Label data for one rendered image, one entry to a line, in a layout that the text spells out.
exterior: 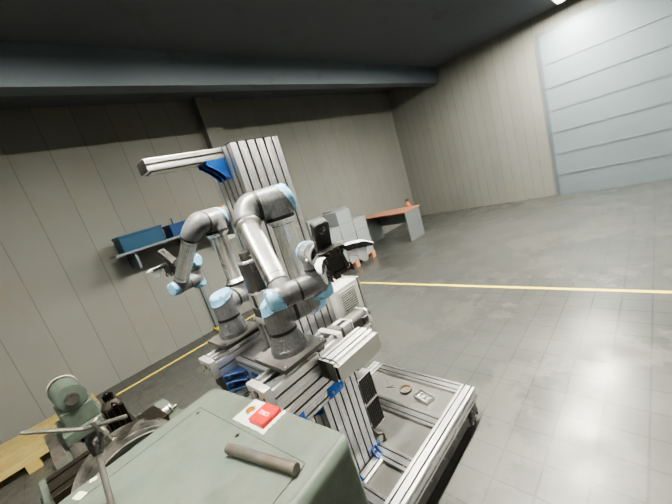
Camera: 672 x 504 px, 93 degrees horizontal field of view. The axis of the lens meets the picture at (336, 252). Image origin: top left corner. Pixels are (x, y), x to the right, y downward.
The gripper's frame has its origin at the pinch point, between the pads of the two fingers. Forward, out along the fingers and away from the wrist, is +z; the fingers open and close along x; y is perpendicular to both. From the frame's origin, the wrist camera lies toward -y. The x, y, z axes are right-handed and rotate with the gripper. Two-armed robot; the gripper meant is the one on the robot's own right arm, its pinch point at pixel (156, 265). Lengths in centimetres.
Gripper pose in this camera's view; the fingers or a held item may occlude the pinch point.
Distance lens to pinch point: 222.7
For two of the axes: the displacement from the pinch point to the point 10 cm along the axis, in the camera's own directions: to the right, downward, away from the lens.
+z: -8.8, 1.7, 4.4
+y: 3.3, 8.8, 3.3
